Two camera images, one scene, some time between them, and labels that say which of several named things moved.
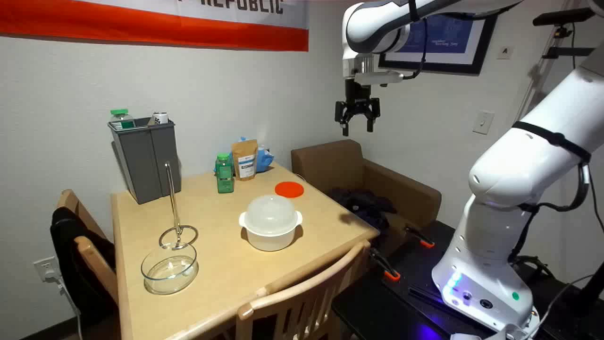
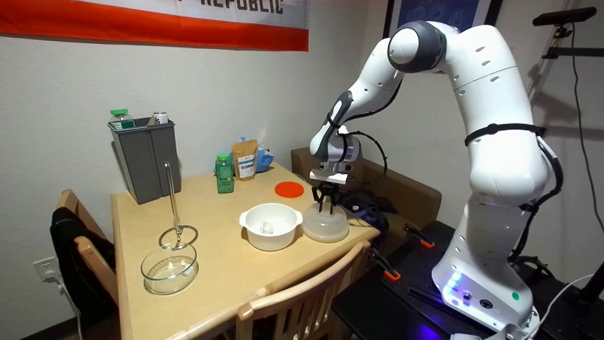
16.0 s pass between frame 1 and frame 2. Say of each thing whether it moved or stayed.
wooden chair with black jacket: stayed
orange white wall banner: stayed
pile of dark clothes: stayed
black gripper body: moved
